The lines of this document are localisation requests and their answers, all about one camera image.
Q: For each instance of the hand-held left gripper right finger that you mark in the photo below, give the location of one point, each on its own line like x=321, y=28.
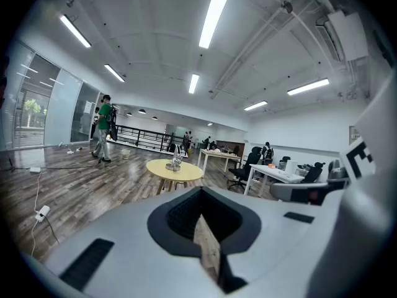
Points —
x=279, y=244

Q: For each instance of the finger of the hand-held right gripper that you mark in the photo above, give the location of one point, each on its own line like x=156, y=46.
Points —
x=297, y=191

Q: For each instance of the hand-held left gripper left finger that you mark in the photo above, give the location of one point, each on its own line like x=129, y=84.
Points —
x=139, y=259

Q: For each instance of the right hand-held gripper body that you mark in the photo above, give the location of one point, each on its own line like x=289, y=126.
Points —
x=366, y=228

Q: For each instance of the silver metal desk lamp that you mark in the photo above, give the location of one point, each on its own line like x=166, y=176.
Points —
x=173, y=166

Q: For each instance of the white desk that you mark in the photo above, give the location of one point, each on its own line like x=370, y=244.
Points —
x=273, y=172

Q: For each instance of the black office chair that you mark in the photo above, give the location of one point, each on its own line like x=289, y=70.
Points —
x=249, y=163
x=236, y=150
x=313, y=174

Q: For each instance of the white cylinder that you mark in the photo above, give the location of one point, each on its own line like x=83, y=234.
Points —
x=290, y=168

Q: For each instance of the black bent metal bar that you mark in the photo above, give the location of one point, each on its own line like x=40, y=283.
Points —
x=180, y=182

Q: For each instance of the wooden table with white legs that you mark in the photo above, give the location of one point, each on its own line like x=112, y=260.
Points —
x=217, y=154

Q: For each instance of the white tissue pile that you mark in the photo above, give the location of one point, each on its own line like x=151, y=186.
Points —
x=216, y=150

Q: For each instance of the ceiling strip light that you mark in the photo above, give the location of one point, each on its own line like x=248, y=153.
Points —
x=76, y=31
x=214, y=17
x=308, y=86
x=256, y=105
x=193, y=84
x=114, y=73

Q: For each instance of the round yellow wooden table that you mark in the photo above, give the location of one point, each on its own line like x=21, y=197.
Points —
x=189, y=171

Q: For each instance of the cream waste basket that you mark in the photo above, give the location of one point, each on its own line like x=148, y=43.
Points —
x=125, y=154

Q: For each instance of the white power strip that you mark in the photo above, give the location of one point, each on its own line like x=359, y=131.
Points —
x=42, y=213

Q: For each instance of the yellow bin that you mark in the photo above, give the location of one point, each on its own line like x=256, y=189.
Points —
x=189, y=153

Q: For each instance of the black metal railing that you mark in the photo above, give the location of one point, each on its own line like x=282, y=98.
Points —
x=138, y=138

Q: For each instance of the white power adapter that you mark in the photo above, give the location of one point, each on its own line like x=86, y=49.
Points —
x=35, y=169

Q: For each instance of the white ceiling pipe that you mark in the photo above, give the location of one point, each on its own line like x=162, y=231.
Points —
x=245, y=57

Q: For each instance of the white paper notice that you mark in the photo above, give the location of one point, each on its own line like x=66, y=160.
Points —
x=88, y=106

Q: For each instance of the white air conditioner unit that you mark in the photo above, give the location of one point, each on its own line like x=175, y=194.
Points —
x=350, y=36

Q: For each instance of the dark round ceiling fixture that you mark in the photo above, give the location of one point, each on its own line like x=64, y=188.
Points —
x=287, y=7

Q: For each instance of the framed wall picture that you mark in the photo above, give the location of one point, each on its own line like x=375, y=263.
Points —
x=353, y=135

